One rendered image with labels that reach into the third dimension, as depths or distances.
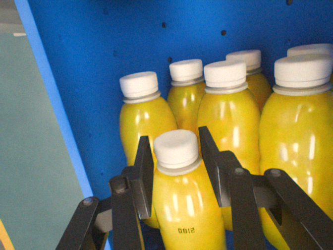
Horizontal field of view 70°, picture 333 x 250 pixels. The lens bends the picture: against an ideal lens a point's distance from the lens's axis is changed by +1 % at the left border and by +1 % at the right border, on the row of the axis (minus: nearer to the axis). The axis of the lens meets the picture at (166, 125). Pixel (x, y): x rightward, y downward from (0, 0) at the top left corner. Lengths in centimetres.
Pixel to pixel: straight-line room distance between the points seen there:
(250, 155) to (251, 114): 4
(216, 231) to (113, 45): 22
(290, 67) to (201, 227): 15
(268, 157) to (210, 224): 8
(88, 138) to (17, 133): 140
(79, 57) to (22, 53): 123
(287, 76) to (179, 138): 10
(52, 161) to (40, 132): 20
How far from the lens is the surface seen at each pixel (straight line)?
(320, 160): 22
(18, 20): 96
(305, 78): 20
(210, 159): 16
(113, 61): 28
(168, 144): 20
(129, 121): 24
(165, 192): 21
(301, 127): 20
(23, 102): 153
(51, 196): 177
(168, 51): 32
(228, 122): 22
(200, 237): 24
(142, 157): 17
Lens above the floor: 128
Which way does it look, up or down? 69 degrees down
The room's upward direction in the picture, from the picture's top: 176 degrees clockwise
